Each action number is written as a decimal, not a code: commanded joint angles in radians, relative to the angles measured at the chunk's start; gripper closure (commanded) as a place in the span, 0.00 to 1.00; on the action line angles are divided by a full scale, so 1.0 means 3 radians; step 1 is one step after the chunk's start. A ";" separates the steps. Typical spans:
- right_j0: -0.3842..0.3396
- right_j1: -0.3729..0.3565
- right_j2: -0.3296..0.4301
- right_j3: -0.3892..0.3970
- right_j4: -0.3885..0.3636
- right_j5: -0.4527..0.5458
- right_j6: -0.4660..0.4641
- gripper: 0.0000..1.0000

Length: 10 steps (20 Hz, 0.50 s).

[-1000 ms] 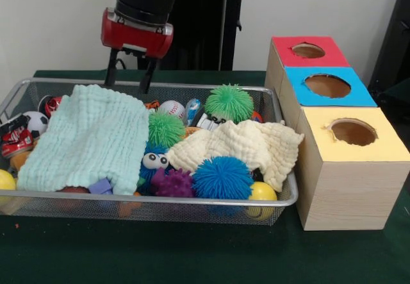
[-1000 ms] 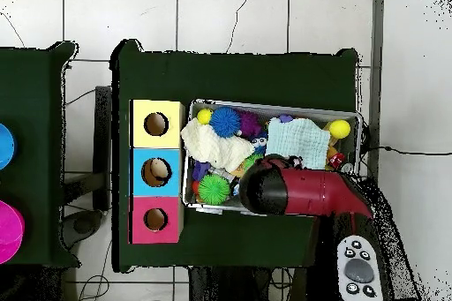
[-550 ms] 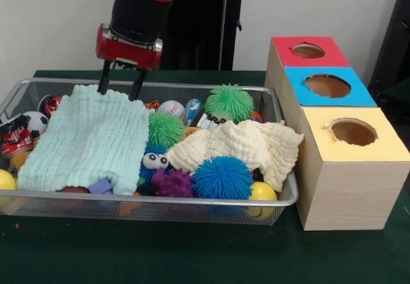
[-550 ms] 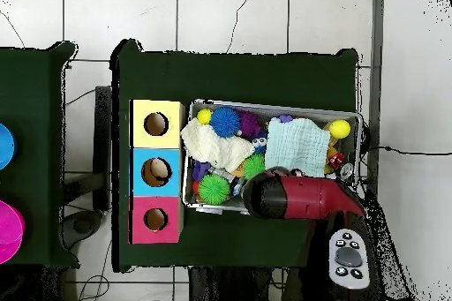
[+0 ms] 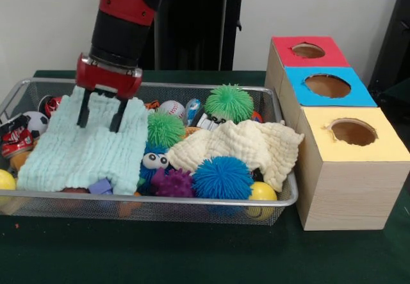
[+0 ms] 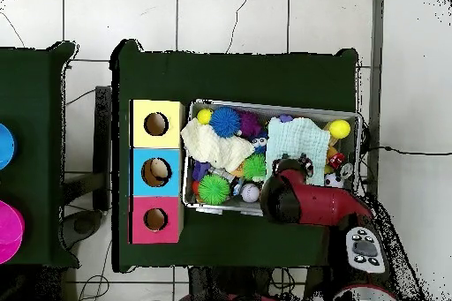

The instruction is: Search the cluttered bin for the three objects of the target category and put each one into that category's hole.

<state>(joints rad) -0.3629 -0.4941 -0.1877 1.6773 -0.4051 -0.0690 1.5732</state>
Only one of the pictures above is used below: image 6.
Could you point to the dark green tablecloth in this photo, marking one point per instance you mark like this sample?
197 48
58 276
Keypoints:
229 75
31 85

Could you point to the mint green muslin cloth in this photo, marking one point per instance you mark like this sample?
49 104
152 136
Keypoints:
300 138

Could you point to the magenta round disc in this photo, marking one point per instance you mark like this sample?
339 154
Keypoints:
9 230

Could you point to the cream muslin cloth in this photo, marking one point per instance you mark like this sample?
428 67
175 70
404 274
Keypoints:
212 147

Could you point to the white baseball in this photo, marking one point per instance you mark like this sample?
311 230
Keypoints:
250 193

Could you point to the large green spiky ball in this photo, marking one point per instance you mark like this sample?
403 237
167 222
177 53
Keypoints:
213 189

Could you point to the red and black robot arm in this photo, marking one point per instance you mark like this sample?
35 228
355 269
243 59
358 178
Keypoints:
317 205

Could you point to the blue round disc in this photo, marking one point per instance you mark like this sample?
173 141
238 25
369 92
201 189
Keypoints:
6 145

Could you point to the wooden box with three holes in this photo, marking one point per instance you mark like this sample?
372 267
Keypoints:
169 138

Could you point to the yellow ball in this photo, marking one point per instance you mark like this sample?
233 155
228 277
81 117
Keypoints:
339 129
204 116

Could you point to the purple spiky rubber ball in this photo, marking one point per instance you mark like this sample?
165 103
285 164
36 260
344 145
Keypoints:
250 124

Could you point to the blue fuzzy toy with eyes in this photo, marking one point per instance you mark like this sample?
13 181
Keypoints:
259 142

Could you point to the blue spiky rubber ball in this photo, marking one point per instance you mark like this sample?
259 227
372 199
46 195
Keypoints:
225 122

